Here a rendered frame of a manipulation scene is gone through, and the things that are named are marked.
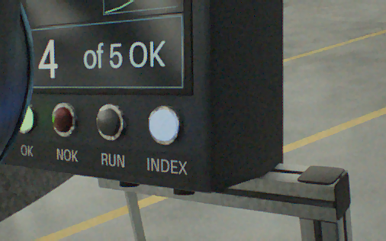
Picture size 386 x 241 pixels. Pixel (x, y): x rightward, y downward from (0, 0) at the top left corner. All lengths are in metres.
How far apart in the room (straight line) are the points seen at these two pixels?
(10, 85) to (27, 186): 1.62
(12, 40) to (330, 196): 0.27
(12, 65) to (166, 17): 0.19
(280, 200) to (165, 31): 0.15
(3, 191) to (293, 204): 1.41
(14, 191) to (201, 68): 1.46
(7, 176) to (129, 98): 1.38
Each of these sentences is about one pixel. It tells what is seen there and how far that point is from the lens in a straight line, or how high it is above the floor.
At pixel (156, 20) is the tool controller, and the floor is 1.18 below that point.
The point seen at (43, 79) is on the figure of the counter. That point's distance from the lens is 0.46.
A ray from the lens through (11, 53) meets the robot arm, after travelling 0.19.
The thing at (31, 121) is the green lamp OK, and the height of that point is 1.11.
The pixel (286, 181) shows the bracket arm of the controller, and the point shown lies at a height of 1.05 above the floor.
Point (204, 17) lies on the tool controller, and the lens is 0.35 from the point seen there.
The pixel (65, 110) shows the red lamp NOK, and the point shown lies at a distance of 0.43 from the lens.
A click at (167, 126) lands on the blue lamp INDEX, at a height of 1.12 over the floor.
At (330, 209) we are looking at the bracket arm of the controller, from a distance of 0.40.
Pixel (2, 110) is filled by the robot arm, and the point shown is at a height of 1.19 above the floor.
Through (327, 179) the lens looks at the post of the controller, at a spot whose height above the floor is 1.06.
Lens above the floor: 1.22
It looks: 17 degrees down
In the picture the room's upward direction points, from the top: 10 degrees counter-clockwise
